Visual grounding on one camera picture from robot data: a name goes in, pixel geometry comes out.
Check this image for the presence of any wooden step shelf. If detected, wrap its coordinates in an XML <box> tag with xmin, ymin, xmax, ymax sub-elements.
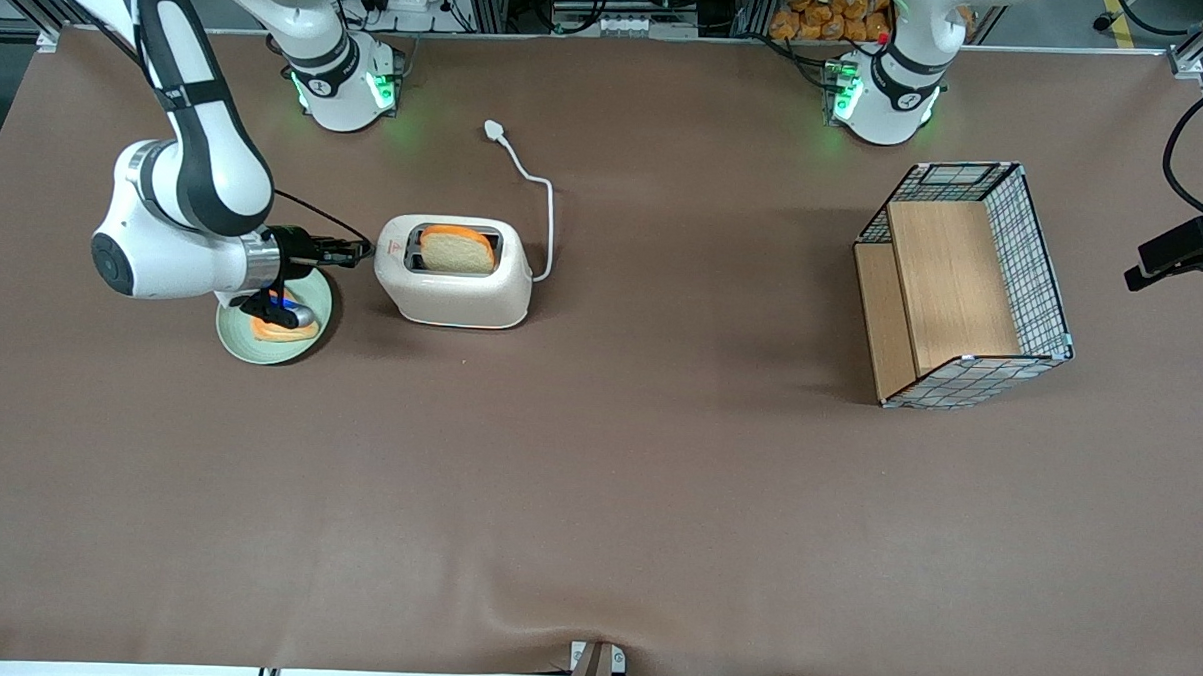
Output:
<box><xmin>850</xmin><ymin>197</ymin><xmax>1027</xmax><ymax>406</ymax></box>

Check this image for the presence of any white toaster cable with plug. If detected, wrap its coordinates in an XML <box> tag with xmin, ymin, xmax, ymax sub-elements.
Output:
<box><xmin>478</xmin><ymin>120</ymin><xmax>559</xmax><ymax>283</ymax></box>

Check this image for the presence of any white two-slot toaster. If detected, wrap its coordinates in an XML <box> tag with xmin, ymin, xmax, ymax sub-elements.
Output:
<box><xmin>370</xmin><ymin>213</ymin><xmax>537</xmax><ymax>332</ymax></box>

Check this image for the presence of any white terminal block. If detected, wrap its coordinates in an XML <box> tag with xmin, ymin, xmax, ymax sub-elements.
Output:
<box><xmin>592</xmin><ymin>13</ymin><xmax>701</xmax><ymax>39</ymax></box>

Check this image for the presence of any grey metal table bracket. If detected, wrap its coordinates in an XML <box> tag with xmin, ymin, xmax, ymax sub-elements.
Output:
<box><xmin>568</xmin><ymin>639</ymin><xmax>628</xmax><ymax>676</ymax></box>

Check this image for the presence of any pale green round plate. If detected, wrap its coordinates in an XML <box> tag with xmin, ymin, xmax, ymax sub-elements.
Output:
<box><xmin>214</xmin><ymin>261</ymin><xmax>336</xmax><ymax>368</ymax></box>

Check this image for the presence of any wire mesh basket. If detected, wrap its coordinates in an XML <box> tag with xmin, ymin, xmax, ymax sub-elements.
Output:
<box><xmin>847</xmin><ymin>156</ymin><xmax>1082</xmax><ymax>416</ymax></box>

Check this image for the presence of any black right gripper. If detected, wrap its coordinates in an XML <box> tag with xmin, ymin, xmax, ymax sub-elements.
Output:
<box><xmin>266</xmin><ymin>224</ymin><xmax>374</xmax><ymax>291</ymax></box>

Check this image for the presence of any triangular orange bread piece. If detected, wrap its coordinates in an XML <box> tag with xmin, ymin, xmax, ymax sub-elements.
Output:
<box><xmin>251</xmin><ymin>311</ymin><xmax>321</xmax><ymax>345</ymax></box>

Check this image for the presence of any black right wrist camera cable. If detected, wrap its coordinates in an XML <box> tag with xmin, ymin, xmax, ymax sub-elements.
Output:
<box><xmin>269</xmin><ymin>188</ymin><xmax>375</xmax><ymax>251</ymax></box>

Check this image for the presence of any square bread slice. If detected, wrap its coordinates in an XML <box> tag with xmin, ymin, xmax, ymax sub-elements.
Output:
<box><xmin>419</xmin><ymin>223</ymin><xmax>498</xmax><ymax>275</ymax></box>

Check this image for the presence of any bag of orange bread rolls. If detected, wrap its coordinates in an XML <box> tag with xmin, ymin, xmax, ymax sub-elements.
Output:
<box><xmin>769</xmin><ymin>0</ymin><xmax>894</xmax><ymax>45</ymax></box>

